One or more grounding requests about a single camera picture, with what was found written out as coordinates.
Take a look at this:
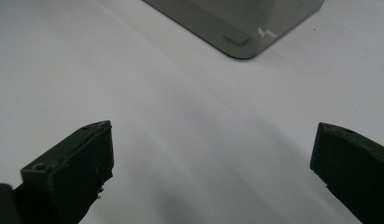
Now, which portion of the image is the grey translucent plastic box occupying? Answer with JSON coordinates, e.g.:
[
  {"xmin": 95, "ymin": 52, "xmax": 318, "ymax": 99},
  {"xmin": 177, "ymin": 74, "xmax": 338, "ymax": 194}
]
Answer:
[{"xmin": 142, "ymin": 0, "xmax": 325, "ymax": 60}]

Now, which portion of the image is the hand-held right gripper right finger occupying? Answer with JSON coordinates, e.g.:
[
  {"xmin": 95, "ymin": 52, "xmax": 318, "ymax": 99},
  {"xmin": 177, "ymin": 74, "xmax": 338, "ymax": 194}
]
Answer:
[{"xmin": 309, "ymin": 121, "xmax": 384, "ymax": 224}]

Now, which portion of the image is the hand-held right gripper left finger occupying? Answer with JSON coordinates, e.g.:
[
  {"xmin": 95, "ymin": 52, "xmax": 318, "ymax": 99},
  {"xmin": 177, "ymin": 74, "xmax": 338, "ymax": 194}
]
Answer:
[{"xmin": 13, "ymin": 119, "xmax": 115, "ymax": 224}]

